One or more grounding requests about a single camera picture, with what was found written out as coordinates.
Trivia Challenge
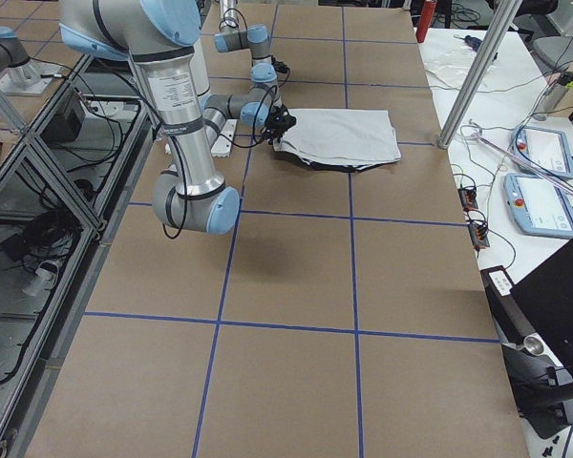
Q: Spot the blue teach pendant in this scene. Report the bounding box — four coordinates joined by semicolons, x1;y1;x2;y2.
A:
511;126;573;179
503;173;573;239

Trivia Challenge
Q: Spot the near blue teach pendant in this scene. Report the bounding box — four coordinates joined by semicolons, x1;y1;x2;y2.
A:
503;173;573;239

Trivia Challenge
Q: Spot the clear plastic sheet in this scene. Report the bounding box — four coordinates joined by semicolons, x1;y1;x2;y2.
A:
424;44;478;89

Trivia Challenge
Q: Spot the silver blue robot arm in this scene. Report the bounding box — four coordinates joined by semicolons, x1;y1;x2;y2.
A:
60;1;296;234
214;0;272;66

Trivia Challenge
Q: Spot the black laptop computer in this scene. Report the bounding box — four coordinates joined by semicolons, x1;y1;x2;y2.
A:
511;238;573;378

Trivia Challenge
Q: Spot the far blue teach pendant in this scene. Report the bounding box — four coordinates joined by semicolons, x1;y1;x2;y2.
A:
511;126;573;179

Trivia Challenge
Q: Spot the silver metal cup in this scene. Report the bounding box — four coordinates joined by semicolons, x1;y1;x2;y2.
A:
522;335;545;357

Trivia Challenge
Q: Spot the grey cartoon print t-shirt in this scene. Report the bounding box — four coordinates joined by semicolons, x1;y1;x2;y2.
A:
273;109;401;171

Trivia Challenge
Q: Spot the red cylinder bottle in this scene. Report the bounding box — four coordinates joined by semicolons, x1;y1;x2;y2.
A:
415;0;437;43

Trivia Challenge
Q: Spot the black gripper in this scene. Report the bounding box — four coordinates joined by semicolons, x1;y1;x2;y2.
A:
265;108;297;147

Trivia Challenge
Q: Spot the third background robot arm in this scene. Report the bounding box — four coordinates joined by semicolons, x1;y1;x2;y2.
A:
0;26;62;96

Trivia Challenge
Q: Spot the aluminium frame post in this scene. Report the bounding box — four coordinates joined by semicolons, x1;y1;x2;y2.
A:
437;0;521;149

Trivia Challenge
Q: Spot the orange black circuit board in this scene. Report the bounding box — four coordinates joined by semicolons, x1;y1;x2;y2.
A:
457;187;479;212

